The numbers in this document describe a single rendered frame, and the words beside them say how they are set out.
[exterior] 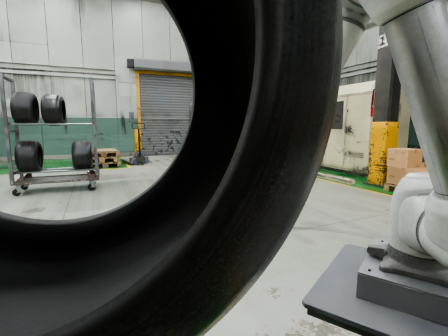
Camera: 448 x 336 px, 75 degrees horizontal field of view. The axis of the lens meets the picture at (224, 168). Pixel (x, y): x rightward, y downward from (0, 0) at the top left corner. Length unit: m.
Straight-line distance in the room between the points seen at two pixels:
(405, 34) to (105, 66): 11.06
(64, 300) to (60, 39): 11.31
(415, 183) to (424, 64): 0.36
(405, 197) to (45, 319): 0.83
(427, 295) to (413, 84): 0.53
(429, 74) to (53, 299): 0.70
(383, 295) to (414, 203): 0.26
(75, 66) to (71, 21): 1.41
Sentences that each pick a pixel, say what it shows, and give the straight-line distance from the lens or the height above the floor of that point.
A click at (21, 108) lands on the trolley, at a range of 5.62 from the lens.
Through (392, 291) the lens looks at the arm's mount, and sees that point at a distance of 0.94.
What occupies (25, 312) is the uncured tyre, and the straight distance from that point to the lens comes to 0.45.
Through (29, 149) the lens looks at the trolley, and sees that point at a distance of 5.64.
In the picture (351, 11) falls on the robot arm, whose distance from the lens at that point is 0.80.
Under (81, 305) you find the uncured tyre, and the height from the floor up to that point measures 0.91.
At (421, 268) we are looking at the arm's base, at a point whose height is 0.76.
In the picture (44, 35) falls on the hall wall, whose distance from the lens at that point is 11.70.
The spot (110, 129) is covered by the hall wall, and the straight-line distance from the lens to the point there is 11.21.
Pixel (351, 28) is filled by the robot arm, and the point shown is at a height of 1.35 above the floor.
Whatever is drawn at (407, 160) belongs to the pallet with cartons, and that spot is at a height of 0.58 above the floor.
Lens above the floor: 1.13
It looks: 8 degrees down
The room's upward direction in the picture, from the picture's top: straight up
